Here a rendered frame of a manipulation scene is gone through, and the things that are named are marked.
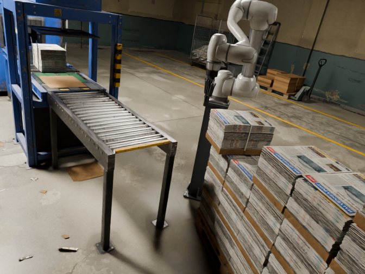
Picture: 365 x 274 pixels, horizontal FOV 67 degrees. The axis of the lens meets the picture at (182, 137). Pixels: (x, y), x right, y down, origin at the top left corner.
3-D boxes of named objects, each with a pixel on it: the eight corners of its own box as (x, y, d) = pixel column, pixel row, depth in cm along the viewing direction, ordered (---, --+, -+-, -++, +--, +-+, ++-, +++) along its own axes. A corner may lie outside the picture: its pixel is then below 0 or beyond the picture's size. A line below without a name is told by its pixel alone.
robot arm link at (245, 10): (229, 3, 191) (249, 6, 187) (236, -8, 201) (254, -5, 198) (227, 21, 201) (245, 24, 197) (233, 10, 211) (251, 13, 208)
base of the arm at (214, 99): (205, 95, 255) (206, 89, 253) (228, 100, 251) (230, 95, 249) (201, 100, 239) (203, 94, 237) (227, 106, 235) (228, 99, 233)
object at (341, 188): (359, 173, 140) (359, 171, 139) (416, 210, 115) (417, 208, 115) (300, 175, 127) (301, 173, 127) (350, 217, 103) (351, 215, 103)
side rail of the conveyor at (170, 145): (176, 155, 208) (178, 141, 203) (170, 156, 205) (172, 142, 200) (102, 99, 299) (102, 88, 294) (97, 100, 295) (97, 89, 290)
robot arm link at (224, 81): (212, 91, 252) (217, 67, 243) (232, 95, 247) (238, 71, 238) (208, 94, 237) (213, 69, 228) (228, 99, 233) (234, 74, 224)
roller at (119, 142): (159, 132, 212) (158, 137, 215) (102, 141, 183) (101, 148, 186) (163, 135, 209) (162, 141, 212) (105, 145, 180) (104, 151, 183)
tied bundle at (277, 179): (302, 178, 173) (315, 146, 164) (339, 209, 148) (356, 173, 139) (251, 181, 161) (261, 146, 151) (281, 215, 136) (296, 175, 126)
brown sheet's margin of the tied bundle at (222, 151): (224, 136, 214) (225, 131, 213) (239, 154, 189) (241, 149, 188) (205, 136, 210) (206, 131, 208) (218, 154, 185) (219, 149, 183)
